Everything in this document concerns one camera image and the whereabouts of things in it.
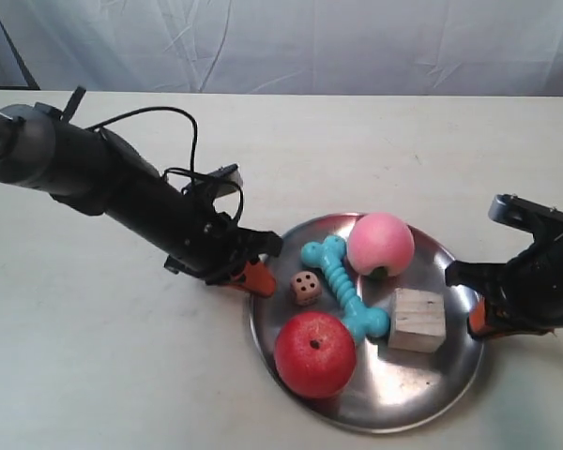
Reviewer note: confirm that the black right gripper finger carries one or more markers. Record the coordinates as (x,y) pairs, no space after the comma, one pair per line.
(481,277)

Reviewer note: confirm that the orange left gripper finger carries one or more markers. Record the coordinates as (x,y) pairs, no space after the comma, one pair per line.
(253,277)

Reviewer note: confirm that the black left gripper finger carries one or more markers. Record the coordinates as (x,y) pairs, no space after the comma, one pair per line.
(252,243)

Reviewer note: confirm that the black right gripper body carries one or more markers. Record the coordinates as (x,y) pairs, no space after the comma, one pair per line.
(527,293)

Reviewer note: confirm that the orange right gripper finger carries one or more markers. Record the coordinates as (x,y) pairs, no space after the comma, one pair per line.
(486,320)

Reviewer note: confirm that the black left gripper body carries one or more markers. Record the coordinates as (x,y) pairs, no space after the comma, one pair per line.
(200,243)

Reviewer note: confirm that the round metal plate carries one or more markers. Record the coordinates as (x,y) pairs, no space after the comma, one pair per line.
(391,389)

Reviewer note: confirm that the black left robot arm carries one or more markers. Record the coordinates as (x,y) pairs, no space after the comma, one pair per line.
(96,172)

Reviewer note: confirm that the small wooden dice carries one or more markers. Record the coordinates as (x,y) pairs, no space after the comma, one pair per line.
(305,288)

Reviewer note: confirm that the wooden cube block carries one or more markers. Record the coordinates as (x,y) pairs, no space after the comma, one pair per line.
(417,321)

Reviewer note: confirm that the red toy apple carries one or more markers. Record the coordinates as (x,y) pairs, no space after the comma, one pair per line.
(315,355)

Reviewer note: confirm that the teal rubber bone toy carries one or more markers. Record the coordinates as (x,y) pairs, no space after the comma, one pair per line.
(360,320)

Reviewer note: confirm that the pink toy peach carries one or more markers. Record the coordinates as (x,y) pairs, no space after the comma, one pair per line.
(380,241)

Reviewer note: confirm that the white backdrop cloth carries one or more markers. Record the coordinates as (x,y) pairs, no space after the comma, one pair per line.
(477,48)

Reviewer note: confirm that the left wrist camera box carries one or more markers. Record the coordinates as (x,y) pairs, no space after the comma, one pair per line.
(224,181)

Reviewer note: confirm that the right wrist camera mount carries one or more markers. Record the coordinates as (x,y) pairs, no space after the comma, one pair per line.
(525,213)

